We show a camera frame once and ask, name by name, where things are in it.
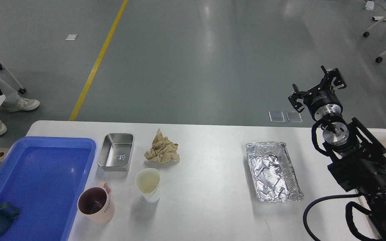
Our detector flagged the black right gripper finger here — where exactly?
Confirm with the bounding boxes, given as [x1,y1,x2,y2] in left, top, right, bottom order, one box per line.
[288,84,317,113]
[317,66,347,91]

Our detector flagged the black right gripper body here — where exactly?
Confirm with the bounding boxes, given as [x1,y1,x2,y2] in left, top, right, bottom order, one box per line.
[304,90,343,122]

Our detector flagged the stainless steel rectangular tin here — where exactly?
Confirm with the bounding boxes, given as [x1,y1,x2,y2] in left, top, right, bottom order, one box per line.
[98,133,134,171]

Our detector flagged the pink HOME mug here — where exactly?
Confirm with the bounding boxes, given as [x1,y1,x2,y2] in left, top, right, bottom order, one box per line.
[77,181,115,223]

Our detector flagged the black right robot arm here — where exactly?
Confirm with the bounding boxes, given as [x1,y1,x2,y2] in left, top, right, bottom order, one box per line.
[288,66,386,241]

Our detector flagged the clear floor plate right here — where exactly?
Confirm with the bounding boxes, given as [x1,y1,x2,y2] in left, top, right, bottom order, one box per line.
[285,111,303,123]

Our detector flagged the clear floor plate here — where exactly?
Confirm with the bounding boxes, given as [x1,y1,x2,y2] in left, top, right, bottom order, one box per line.
[268,111,285,123]
[285,111,303,123]

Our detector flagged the clear floor plate left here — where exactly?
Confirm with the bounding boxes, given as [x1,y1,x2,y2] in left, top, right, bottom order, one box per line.
[268,111,285,123]

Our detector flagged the aluminium foil tray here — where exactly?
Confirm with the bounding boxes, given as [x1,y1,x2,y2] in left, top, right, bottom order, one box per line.
[245,141,304,203]

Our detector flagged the crumpled brown paper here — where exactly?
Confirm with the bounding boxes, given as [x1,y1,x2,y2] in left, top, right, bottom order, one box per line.
[144,129,180,164]

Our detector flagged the white paper cup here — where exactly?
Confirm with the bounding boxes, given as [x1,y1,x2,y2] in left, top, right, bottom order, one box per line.
[135,168,161,203]

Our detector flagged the blue plastic tray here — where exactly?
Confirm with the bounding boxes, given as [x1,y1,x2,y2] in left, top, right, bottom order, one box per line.
[0,136,96,241]

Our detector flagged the person in black top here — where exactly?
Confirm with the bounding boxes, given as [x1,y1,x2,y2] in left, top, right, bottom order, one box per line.
[0,78,40,136]

